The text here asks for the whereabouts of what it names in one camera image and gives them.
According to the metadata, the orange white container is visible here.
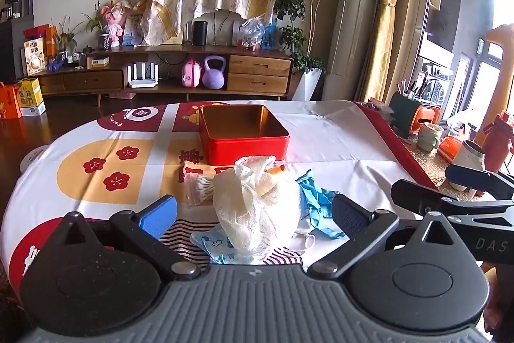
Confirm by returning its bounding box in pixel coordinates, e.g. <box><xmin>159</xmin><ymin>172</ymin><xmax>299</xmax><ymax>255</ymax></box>
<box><xmin>437</xmin><ymin>134</ymin><xmax>467</xmax><ymax>164</ymax></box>

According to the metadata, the dark green utensil holder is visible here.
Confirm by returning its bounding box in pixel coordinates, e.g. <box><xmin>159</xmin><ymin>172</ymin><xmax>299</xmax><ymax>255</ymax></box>
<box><xmin>389</xmin><ymin>91</ymin><xmax>423</xmax><ymax>131</ymax></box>

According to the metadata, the green ceramic mug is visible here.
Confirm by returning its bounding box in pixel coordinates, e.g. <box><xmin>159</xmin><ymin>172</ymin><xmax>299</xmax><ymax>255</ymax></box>
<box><xmin>416</xmin><ymin>122</ymin><xmax>445</xmax><ymax>153</ymax></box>

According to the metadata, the yellow white carton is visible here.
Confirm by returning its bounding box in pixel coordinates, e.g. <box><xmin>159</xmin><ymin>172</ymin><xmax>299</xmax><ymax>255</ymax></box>
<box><xmin>15</xmin><ymin>78</ymin><xmax>47</xmax><ymax>117</ymax></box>

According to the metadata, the pink toy case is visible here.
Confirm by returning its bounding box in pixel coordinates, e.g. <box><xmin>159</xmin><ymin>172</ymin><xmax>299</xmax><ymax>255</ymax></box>
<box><xmin>182</xmin><ymin>59</ymin><xmax>202</xmax><ymax>88</ymax></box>

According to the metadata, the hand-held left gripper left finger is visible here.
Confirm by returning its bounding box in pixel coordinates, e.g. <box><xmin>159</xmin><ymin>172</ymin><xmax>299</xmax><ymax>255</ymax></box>
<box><xmin>48</xmin><ymin>195</ymin><xmax>201</xmax><ymax>281</ymax></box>

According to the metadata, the orange gift box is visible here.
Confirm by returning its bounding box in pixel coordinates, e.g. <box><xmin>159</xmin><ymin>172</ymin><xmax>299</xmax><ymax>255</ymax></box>
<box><xmin>0</xmin><ymin>83</ymin><xmax>23</xmax><ymax>120</ymax></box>

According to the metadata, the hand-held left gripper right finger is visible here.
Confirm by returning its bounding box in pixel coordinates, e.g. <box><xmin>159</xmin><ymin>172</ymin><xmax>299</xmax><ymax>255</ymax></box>
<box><xmin>307</xmin><ymin>194</ymin><xmax>462</xmax><ymax>280</ymax></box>

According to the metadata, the yellow curtain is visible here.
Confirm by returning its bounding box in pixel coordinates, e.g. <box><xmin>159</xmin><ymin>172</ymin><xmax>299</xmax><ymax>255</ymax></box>
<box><xmin>357</xmin><ymin>0</ymin><xmax>423</xmax><ymax>103</ymax></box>

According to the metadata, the wooden TV stand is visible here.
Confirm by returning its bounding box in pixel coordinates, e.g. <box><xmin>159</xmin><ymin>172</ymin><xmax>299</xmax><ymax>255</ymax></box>
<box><xmin>35</xmin><ymin>45</ymin><xmax>295</xmax><ymax>103</ymax></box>

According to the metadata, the blue patterned face mask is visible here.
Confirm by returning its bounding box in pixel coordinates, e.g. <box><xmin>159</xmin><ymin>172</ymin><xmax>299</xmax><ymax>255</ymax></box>
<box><xmin>190</xmin><ymin>227</ymin><xmax>242</xmax><ymax>266</ymax></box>

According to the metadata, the clear plastic bag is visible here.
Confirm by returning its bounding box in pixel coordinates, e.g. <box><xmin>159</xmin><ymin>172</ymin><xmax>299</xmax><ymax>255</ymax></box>
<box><xmin>238</xmin><ymin>17</ymin><xmax>266</xmax><ymax>50</ymax></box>

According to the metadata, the black speaker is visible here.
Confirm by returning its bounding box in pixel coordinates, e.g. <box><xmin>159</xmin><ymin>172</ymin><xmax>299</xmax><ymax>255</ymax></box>
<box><xmin>191</xmin><ymin>21</ymin><xmax>209</xmax><ymax>46</ymax></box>

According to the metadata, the purple kettlebell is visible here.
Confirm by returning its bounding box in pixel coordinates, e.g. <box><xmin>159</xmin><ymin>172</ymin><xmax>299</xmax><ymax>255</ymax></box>
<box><xmin>202</xmin><ymin>56</ymin><xmax>229</xmax><ymax>90</ymax></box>

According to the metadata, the orange plastic holder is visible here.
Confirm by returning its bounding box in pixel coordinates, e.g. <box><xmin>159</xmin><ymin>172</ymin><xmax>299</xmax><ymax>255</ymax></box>
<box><xmin>406</xmin><ymin>105</ymin><xmax>441</xmax><ymax>140</ymax></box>

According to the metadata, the white cup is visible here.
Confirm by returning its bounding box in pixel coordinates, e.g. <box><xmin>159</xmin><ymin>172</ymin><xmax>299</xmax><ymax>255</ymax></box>
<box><xmin>447</xmin><ymin>140</ymin><xmax>487</xmax><ymax>192</ymax></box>

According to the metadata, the white standing air conditioner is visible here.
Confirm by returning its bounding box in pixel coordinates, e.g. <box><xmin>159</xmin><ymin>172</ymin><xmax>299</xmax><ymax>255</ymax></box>
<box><xmin>321</xmin><ymin>0</ymin><xmax>379</xmax><ymax>102</ymax></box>

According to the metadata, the white router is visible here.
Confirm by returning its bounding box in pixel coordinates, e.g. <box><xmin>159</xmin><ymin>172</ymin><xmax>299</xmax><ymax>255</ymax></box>
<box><xmin>126</xmin><ymin>62</ymin><xmax>160</xmax><ymax>89</ymax></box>

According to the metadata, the pink plush doll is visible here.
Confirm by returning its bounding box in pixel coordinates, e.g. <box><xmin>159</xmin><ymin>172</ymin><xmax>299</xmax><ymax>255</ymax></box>
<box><xmin>100</xmin><ymin>0</ymin><xmax>126</xmax><ymax>47</ymax></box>

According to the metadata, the clear bag of cotton swabs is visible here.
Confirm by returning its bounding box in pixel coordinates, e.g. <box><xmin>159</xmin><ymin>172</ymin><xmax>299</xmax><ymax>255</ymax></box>
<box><xmin>185</xmin><ymin>171</ymin><xmax>221</xmax><ymax>206</ymax></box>

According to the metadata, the white gauze cloth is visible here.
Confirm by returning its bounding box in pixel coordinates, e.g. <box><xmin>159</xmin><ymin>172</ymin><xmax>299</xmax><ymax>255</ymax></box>
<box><xmin>212</xmin><ymin>156</ymin><xmax>303</xmax><ymax>260</ymax></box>

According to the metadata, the white shell-shaped ornament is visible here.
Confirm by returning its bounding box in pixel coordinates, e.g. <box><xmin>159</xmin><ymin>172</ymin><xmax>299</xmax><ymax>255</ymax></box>
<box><xmin>204</xmin><ymin>9</ymin><xmax>246</xmax><ymax>46</ymax></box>

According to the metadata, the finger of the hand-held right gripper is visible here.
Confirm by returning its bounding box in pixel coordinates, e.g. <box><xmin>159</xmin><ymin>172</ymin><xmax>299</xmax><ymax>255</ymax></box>
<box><xmin>445</xmin><ymin>164</ymin><xmax>514</xmax><ymax>200</ymax></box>
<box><xmin>391</xmin><ymin>179</ymin><xmax>514</xmax><ymax>226</ymax></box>

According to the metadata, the white printed box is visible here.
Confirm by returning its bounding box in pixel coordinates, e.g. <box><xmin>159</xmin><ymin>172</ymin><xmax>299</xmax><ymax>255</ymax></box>
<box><xmin>21</xmin><ymin>40</ymin><xmax>48</xmax><ymax>77</ymax></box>

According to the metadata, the black shelf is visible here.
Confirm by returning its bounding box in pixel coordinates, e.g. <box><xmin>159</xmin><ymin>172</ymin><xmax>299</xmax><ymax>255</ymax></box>
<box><xmin>0</xmin><ymin>0</ymin><xmax>36</xmax><ymax>83</ymax></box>

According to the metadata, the small potted plant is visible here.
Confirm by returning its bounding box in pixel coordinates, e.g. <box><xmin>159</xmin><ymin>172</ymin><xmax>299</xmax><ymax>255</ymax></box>
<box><xmin>81</xmin><ymin>0</ymin><xmax>112</xmax><ymax>51</ymax></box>

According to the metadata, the red tin box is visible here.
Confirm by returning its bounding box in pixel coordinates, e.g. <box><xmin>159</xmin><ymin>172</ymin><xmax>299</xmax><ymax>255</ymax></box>
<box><xmin>199</xmin><ymin>104</ymin><xmax>290</xmax><ymax>167</ymax></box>

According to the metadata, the white square planter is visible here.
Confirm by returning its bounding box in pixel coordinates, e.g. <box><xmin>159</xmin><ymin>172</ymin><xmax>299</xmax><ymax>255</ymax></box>
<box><xmin>290</xmin><ymin>68</ymin><xmax>324</xmax><ymax>103</ymax></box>

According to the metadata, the blue nitrile glove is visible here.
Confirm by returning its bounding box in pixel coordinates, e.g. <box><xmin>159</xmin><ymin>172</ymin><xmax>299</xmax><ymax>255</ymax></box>
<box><xmin>296</xmin><ymin>168</ymin><xmax>347</xmax><ymax>240</ymax></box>

